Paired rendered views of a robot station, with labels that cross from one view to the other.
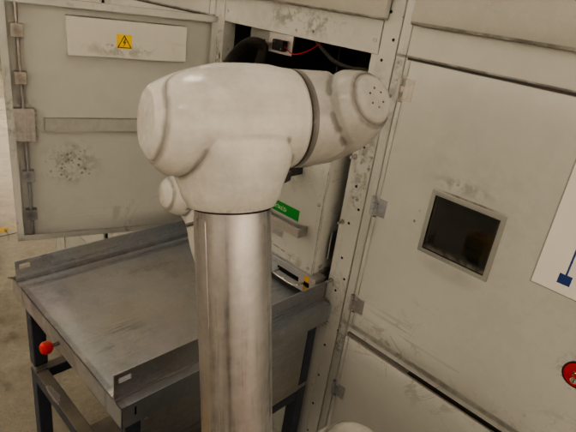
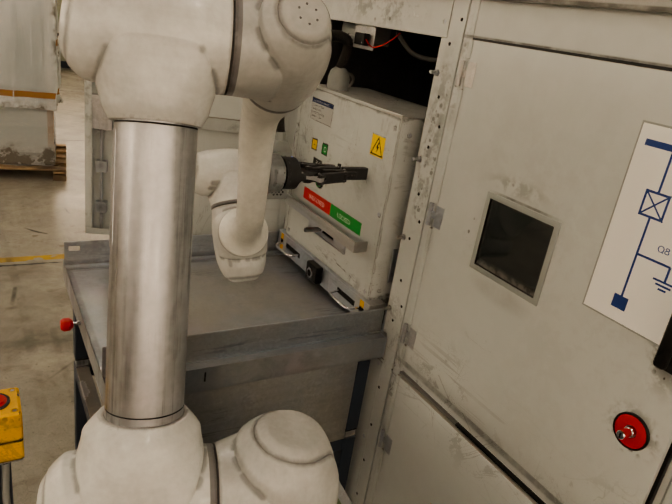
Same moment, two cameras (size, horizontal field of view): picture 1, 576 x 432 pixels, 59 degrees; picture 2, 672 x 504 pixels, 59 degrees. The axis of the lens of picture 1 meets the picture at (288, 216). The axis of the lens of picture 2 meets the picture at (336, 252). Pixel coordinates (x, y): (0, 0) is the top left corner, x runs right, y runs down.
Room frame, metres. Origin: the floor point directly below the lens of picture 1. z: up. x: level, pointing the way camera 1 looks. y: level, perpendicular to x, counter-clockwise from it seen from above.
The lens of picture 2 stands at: (-0.04, -0.36, 1.57)
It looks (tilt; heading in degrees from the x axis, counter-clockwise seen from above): 21 degrees down; 15
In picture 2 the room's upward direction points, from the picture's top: 9 degrees clockwise
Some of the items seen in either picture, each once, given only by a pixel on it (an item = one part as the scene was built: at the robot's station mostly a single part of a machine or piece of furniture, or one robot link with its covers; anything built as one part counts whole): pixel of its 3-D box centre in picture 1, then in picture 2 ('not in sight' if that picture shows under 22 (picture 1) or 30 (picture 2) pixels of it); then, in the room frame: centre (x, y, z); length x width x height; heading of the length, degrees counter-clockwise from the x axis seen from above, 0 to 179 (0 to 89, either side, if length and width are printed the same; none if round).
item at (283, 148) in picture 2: not in sight; (277, 168); (1.55, 0.29, 1.14); 0.08 x 0.05 x 0.17; 139
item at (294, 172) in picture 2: not in sight; (297, 172); (1.23, 0.11, 1.23); 0.09 x 0.08 x 0.07; 138
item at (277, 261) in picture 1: (259, 249); (324, 271); (1.48, 0.08, 0.89); 0.54 x 0.05 x 0.06; 49
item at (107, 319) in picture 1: (176, 299); (217, 306); (1.24, 0.29, 0.82); 0.68 x 0.62 x 0.06; 138
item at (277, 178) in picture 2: not in sight; (268, 172); (1.18, 0.16, 1.23); 0.09 x 0.06 x 0.09; 48
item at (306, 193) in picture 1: (264, 178); (332, 187); (1.47, 0.09, 1.15); 0.48 x 0.01 x 0.48; 49
